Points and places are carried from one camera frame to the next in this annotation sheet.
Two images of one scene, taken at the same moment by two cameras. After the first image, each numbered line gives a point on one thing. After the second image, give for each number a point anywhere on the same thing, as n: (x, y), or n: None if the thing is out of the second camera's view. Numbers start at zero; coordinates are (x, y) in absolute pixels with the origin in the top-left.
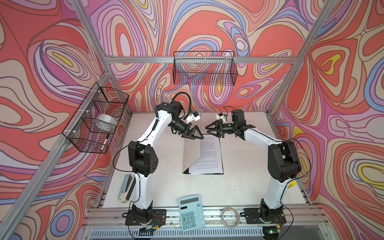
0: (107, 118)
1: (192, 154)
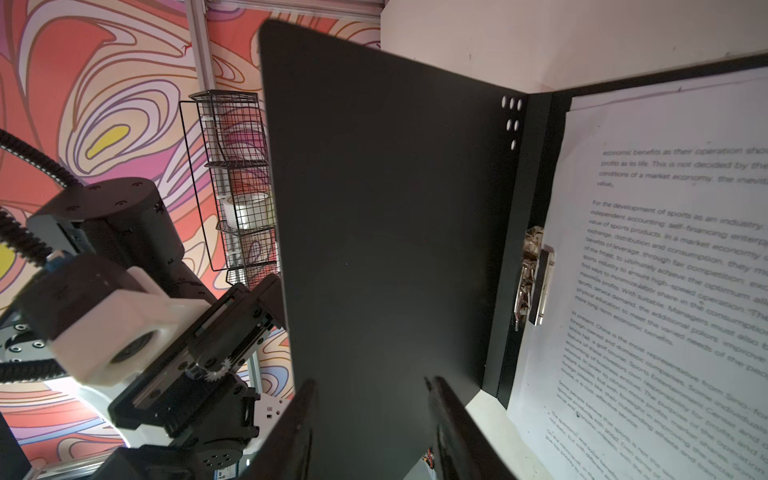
0: (248, 211)
1: (653, 362)
